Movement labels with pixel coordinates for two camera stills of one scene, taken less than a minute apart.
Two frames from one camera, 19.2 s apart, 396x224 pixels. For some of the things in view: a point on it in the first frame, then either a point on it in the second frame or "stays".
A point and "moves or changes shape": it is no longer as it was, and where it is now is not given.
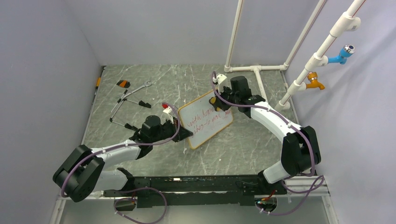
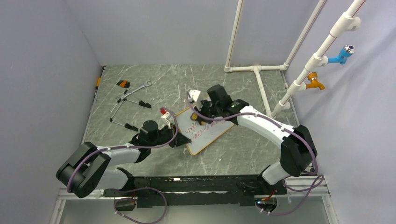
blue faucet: (345, 52) stays
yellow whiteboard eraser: (213, 101) moves or changes shape
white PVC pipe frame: (347, 21) stays
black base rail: (234, 190) stays
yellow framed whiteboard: (201, 118) moves or changes shape
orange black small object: (123, 83) stays
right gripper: (223, 107) → (199, 108)
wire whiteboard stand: (139, 102) stays
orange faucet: (312, 76) stays
